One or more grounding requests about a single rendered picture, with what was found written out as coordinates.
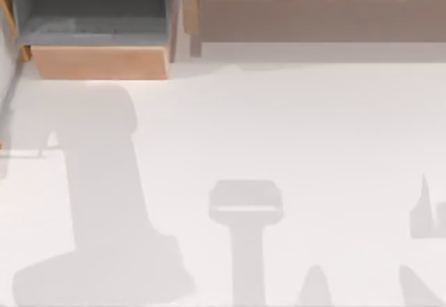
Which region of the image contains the pale wooden drawer front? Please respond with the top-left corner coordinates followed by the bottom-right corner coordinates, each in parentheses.
top-left (30, 45), bottom-right (169, 80)

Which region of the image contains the wooden open shelf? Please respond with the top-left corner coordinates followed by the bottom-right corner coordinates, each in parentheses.
top-left (180, 0), bottom-right (446, 58)

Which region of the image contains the grey pulled-out drawer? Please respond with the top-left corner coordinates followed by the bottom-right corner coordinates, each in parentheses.
top-left (8, 0), bottom-right (182, 63)

